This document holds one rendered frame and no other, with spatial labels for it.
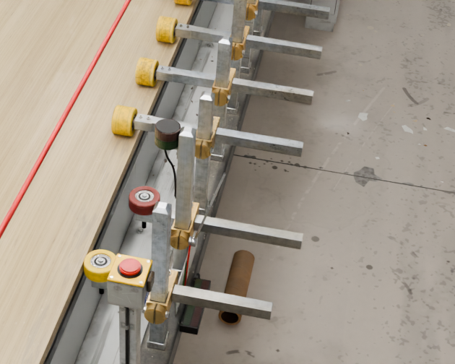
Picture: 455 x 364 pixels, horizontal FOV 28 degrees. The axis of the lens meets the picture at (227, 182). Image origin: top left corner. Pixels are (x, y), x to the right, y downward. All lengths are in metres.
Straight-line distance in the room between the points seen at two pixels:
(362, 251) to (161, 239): 1.70
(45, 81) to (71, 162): 0.39
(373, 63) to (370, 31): 0.32
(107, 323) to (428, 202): 1.84
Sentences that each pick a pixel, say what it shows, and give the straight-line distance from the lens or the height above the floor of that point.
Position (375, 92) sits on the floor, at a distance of 4.44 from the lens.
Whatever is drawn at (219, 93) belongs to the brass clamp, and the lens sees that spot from 2.59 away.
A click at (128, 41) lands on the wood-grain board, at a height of 0.90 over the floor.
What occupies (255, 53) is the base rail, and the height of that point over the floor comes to 0.70.
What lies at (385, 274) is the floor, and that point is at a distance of 3.51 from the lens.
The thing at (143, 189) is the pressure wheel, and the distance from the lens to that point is 2.35.
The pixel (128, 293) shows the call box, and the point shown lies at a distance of 1.70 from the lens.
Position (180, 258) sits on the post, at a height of 0.76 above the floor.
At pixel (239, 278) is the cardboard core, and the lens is 3.28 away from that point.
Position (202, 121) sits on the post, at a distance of 2.38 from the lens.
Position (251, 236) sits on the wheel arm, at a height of 0.85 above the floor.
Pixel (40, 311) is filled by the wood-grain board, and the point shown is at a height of 0.90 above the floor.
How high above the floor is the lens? 2.45
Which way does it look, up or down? 40 degrees down
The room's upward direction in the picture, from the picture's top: 5 degrees clockwise
